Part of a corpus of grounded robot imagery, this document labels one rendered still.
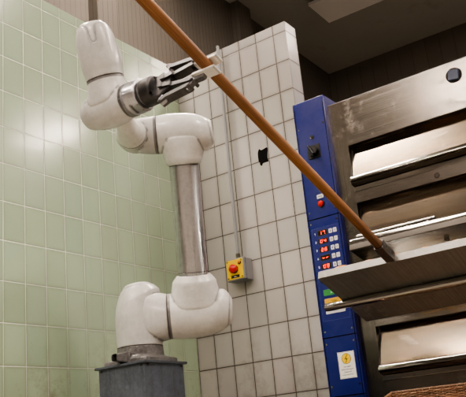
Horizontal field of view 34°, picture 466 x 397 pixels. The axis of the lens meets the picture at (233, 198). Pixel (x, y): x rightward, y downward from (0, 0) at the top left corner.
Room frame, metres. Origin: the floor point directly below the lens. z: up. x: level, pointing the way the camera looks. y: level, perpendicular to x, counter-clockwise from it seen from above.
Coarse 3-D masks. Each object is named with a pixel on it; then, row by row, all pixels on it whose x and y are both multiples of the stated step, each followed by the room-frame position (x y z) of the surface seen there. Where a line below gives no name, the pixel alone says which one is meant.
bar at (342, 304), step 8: (440, 280) 2.51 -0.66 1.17; (448, 280) 2.49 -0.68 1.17; (456, 280) 2.48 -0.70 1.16; (464, 280) 2.46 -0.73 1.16; (400, 288) 2.59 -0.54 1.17; (408, 288) 2.57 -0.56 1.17; (416, 288) 2.55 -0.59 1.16; (424, 288) 2.54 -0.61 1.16; (432, 288) 2.53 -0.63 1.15; (440, 288) 2.52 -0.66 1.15; (368, 296) 2.65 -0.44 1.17; (376, 296) 2.64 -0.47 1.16; (384, 296) 2.62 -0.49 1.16; (392, 296) 2.61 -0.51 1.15; (400, 296) 2.60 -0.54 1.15; (328, 304) 2.75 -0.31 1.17; (336, 304) 2.73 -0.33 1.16; (344, 304) 2.71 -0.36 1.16; (352, 304) 2.69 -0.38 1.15; (360, 304) 2.68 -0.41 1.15
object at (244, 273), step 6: (240, 258) 3.31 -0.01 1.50; (246, 258) 3.33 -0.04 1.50; (228, 264) 3.35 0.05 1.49; (234, 264) 3.33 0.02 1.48; (240, 264) 3.31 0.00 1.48; (246, 264) 3.32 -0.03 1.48; (228, 270) 3.35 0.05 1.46; (240, 270) 3.31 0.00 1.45; (246, 270) 3.32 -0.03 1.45; (252, 270) 3.35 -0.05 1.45; (228, 276) 3.35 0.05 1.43; (234, 276) 3.33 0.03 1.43; (240, 276) 3.31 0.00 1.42; (246, 276) 3.31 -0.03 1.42; (252, 276) 3.35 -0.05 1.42; (234, 282) 3.37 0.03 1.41; (240, 282) 3.39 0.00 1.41
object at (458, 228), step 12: (420, 228) 2.76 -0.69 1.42; (432, 228) 2.74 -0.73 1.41; (444, 228) 2.72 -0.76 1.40; (456, 228) 2.72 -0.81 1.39; (384, 240) 2.85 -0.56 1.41; (396, 240) 2.83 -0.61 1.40; (408, 240) 2.83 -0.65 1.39; (420, 240) 2.82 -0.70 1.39; (432, 240) 2.82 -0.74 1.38; (360, 252) 2.94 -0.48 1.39; (372, 252) 2.94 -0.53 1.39; (396, 252) 2.94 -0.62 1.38
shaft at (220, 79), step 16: (144, 0) 1.47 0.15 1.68; (160, 16) 1.51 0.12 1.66; (176, 32) 1.56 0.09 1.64; (192, 48) 1.60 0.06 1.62; (208, 64) 1.65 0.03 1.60; (224, 80) 1.70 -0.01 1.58; (240, 96) 1.75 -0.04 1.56; (256, 112) 1.81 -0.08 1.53; (272, 128) 1.87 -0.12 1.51; (288, 144) 1.93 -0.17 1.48; (304, 160) 2.00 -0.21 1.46; (368, 240) 2.34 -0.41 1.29
